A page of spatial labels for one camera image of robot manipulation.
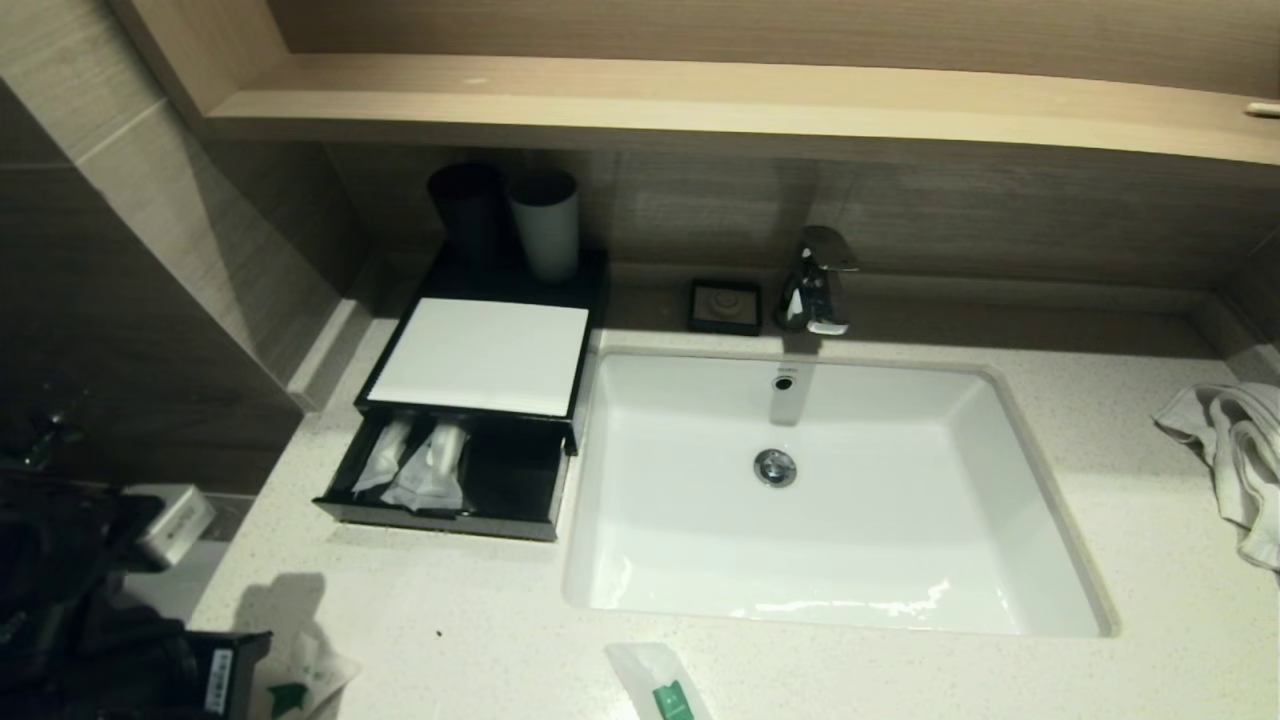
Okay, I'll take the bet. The white sachet with green print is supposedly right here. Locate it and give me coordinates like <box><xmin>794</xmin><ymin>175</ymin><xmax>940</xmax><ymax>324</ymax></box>
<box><xmin>250</xmin><ymin>625</ymin><xmax>361</xmax><ymax>720</ymax></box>

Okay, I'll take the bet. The long clear toothbrush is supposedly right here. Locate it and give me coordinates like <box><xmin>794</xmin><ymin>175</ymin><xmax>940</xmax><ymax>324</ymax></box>
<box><xmin>352</xmin><ymin>415</ymin><xmax>416</xmax><ymax>493</ymax></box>

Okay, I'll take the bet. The black amenity box with drawer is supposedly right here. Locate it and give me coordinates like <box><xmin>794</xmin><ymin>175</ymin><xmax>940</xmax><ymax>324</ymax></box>
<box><xmin>313</xmin><ymin>243</ymin><xmax>611</xmax><ymax>543</ymax></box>

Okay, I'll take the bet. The white packet with green label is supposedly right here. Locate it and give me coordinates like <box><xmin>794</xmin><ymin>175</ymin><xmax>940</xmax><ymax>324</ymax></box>
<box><xmin>606</xmin><ymin>642</ymin><xmax>713</xmax><ymax>720</ymax></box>

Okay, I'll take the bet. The black tapered cup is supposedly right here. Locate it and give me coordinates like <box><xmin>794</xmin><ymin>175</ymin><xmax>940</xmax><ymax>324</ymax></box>
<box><xmin>427</xmin><ymin>162</ymin><xmax>507</xmax><ymax>267</ymax></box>

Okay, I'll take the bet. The chrome shower valve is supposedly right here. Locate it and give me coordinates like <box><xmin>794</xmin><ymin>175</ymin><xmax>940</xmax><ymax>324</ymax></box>
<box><xmin>0</xmin><ymin>390</ymin><xmax>91</xmax><ymax>471</ymax></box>

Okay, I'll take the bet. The white card sheet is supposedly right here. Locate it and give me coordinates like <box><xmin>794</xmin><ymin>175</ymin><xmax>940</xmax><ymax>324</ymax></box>
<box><xmin>368</xmin><ymin>298</ymin><xmax>591</xmax><ymax>417</ymax></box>

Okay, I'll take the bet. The grey cup with dark rim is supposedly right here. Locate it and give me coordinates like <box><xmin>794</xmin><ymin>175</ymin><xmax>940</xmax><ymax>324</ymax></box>
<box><xmin>508</xmin><ymin>170</ymin><xmax>581</xmax><ymax>284</ymax></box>

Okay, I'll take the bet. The black square soap dish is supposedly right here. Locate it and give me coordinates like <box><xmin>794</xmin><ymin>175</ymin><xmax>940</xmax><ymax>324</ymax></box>
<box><xmin>687</xmin><ymin>279</ymin><xmax>764</xmax><ymax>337</ymax></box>

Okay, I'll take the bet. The white ceramic sink basin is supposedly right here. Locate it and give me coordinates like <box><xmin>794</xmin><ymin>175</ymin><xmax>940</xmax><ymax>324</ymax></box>
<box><xmin>563</xmin><ymin>345</ymin><xmax>1119</xmax><ymax>639</ymax></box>

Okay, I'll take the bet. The chrome faucet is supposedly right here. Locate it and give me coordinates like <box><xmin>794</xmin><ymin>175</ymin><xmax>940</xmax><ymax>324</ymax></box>
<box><xmin>775</xmin><ymin>226</ymin><xmax>861</xmax><ymax>337</ymax></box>

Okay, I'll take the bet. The light wooden shelf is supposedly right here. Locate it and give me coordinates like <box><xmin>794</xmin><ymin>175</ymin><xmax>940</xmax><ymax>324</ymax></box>
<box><xmin>200</xmin><ymin>52</ymin><xmax>1280</xmax><ymax>169</ymax></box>

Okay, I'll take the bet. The white crumpled towel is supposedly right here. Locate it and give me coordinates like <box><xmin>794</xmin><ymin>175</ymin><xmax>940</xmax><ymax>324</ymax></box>
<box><xmin>1152</xmin><ymin>382</ymin><xmax>1280</xmax><ymax>573</ymax></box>

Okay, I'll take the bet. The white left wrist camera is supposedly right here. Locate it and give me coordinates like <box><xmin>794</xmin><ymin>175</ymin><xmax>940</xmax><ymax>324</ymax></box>
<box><xmin>125</xmin><ymin>485</ymin><xmax>217</xmax><ymax>571</ymax></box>

